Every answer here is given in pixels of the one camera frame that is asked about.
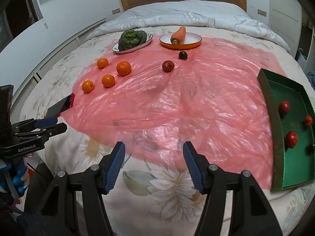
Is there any orange bowl with white inside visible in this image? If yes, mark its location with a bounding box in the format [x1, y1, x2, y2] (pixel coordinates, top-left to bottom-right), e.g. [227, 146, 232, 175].
[159, 33, 203, 49]

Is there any white plate with blue rim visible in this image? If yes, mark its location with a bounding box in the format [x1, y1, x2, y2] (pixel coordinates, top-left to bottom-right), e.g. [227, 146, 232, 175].
[112, 33, 153, 54]

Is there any white wardrobe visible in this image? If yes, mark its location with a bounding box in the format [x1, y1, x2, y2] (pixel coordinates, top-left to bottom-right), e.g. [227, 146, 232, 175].
[268, 0, 315, 62]

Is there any green leafy vegetable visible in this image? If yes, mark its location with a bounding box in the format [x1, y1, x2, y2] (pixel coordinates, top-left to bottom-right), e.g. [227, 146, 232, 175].
[118, 29, 147, 51]

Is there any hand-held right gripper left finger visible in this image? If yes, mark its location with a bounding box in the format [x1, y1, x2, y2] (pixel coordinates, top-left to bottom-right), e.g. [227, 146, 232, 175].
[25, 141, 126, 236]

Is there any red smartphone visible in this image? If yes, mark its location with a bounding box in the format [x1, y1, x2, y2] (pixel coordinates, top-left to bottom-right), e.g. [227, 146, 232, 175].
[45, 93, 75, 118]

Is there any pink plastic sheet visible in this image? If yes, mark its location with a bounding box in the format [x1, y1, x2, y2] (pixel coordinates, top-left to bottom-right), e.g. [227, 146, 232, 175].
[59, 36, 288, 190]

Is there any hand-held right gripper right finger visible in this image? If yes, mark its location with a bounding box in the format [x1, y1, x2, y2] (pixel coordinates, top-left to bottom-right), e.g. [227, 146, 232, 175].
[183, 141, 283, 236]

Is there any green rectangular tray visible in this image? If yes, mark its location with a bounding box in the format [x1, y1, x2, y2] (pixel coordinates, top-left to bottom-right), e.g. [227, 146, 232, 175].
[257, 68, 315, 192]

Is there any person's left hand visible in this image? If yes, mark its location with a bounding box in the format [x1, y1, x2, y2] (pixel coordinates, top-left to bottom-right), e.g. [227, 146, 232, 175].
[0, 153, 30, 198]

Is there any white quilt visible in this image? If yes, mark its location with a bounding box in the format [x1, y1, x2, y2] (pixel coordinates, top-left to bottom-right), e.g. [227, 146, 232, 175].
[94, 1, 291, 52]

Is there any floral bedsheet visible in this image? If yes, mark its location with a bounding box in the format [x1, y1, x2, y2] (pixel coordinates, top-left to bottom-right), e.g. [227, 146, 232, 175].
[15, 25, 310, 236]

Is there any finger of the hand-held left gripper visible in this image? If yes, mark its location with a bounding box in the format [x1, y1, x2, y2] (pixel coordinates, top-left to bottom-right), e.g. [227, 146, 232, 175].
[15, 123, 68, 144]
[12, 116, 59, 131]

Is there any orange carrot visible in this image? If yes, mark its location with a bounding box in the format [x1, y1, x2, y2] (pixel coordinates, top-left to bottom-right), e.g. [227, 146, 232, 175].
[170, 26, 186, 45]

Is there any blue towel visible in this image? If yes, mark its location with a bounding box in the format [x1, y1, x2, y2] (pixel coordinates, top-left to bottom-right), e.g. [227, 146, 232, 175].
[306, 71, 315, 89]

